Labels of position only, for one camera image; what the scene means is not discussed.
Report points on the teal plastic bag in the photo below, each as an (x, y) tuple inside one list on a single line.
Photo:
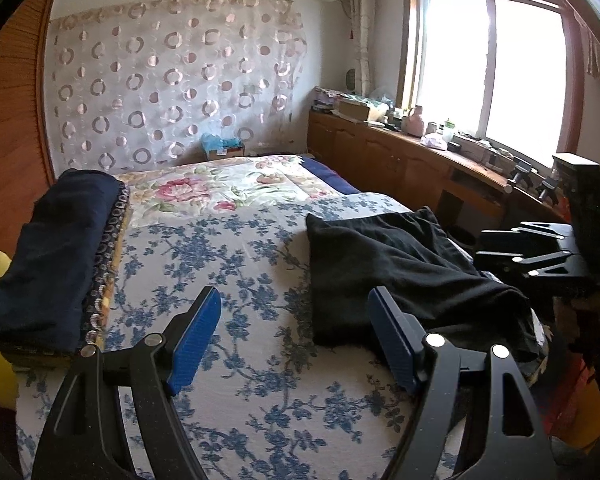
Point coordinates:
[(220, 140)]

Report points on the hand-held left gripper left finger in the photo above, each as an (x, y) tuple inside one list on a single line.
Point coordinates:
[(195, 340)]

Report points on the orange red cloth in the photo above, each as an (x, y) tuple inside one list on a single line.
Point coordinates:
[(585, 390)]

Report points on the grey storage box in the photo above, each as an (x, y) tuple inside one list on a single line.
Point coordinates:
[(470, 144)]

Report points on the blue floral bed sheet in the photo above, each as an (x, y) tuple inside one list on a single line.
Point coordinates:
[(260, 360)]

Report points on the long wooden cabinet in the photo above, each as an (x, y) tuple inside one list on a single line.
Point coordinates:
[(400, 165)]

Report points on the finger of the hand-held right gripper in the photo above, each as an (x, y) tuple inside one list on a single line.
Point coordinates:
[(510, 242), (555, 266)]

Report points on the navy folded cloth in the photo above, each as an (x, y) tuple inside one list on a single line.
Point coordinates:
[(55, 250)]

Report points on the sheer circle-pattern curtain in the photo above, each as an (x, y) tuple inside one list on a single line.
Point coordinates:
[(170, 75)]

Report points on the navy blue blanket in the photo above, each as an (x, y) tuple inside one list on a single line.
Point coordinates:
[(330, 175)]

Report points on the black clamp mount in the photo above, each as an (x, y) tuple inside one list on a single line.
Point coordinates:
[(522, 170), (547, 189)]

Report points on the pink floral quilt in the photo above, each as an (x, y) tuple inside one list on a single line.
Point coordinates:
[(210, 190)]

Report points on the white crumpled cloth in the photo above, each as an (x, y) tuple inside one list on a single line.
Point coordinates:
[(434, 142)]

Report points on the pink figurine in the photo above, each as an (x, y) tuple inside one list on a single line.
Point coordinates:
[(414, 121)]

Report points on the wooden framed window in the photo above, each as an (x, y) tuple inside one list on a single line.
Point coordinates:
[(485, 60)]

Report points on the white window curtain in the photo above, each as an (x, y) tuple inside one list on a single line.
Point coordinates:
[(362, 25)]

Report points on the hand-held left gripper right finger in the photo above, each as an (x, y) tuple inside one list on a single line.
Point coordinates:
[(395, 340)]

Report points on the flat cardboard box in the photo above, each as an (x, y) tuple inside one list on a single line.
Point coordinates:
[(357, 110)]

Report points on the wooden slatted wardrobe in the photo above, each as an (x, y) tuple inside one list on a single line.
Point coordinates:
[(10, 125)]

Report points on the black printed t-shirt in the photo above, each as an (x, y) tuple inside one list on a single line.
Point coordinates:
[(405, 280)]

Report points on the green-capped bottle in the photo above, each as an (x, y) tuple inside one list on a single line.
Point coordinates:
[(449, 130)]

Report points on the clutter pile on cabinet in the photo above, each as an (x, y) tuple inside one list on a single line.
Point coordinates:
[(330, 100)]

